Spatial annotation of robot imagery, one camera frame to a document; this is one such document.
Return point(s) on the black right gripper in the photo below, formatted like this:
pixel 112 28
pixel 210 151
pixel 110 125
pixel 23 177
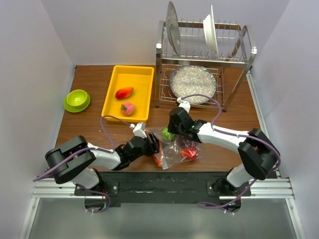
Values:
pixel 170 127

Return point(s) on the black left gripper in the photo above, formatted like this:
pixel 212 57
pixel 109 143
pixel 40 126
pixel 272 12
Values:
pixel 153 147

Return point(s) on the green fake fruit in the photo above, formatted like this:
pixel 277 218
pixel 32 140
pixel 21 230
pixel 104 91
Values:
pixel 167 135

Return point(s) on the clear zip top bag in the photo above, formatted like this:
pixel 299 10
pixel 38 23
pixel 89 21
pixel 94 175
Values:
pixel 169 152

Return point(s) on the pink fake meat pack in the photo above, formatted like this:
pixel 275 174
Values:
pixel 127 109

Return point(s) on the orange red fake mango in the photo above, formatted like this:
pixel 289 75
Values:
pixel 124 93

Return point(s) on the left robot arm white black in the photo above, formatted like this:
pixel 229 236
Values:
pixel 69 161

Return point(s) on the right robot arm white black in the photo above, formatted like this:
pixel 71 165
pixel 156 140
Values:
pixel 258 155

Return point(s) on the purple fake grapes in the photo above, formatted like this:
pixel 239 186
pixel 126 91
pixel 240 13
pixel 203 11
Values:
pixel 184 143

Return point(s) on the red fake apple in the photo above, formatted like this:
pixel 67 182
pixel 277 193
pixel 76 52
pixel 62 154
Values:
pixel 190 153

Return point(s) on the speckled blue rim plate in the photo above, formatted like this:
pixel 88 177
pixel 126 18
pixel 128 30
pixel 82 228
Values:
pixel 189 80

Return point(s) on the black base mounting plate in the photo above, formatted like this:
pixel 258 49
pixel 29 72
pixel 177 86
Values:
pixel 165 187

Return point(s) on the yellow plastic tray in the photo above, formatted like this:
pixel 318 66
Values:
pixel 139 77

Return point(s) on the steel dish rack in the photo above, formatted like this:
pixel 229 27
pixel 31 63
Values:
pixel 237 53

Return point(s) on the green plastic bowl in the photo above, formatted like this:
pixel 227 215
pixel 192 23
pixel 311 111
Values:
pixel 76 101

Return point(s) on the grey metal plate upright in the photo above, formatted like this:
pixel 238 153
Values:
pixel 172 28

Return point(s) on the white plate upright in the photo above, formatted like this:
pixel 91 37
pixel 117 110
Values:
pixel 210 32

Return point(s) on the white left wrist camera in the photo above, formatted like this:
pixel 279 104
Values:
pixel 139 129

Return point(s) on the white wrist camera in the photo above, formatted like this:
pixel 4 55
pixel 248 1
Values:
pixel 139 129
pixel 183 104

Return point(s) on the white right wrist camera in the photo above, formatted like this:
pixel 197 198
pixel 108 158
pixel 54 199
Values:
pixel 183 104

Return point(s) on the aluminium frame rail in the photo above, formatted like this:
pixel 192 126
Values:
pixel 162 205

